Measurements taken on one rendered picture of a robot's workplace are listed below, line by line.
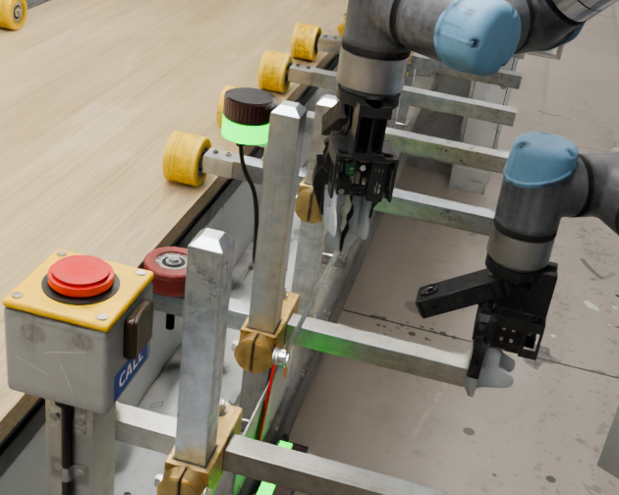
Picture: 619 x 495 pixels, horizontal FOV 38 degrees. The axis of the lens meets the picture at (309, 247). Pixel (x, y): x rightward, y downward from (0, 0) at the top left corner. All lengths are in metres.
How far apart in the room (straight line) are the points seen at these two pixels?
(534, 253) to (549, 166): 0.11
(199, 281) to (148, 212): 0.52
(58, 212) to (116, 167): 0.18
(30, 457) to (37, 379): 0.53
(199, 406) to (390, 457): 1.44
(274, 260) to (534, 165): 0.33
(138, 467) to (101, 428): 0.69
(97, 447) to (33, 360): 0.09
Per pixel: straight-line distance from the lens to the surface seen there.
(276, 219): 1.08
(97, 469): 0.65
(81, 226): 1.31
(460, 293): 1.11
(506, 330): 1.13
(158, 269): 1.20
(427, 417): 2.48
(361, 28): 0.96
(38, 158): 1.52
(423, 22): 0.90
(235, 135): 1.04
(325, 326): 1.20
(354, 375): 2.57
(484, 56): 0.88
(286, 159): 1.04
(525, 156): 1.02
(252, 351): 1.15
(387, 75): 0.97
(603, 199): 1.07
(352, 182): 1.01
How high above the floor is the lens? 1.53
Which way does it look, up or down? 29 degrees down
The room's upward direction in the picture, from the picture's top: 8 degrees clockwise
